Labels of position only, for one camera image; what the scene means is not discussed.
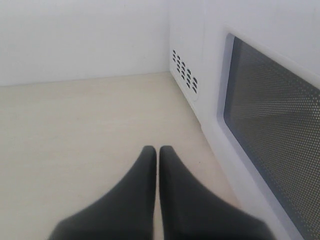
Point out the white microwave door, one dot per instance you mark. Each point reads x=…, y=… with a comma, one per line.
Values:
x=261, y=89

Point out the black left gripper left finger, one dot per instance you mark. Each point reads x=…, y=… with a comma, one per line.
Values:
x=126, y=212

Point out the white microwave oven body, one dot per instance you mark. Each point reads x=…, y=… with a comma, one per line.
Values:
x=200, y=50

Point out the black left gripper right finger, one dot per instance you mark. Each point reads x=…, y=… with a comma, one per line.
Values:
x=192, y=212

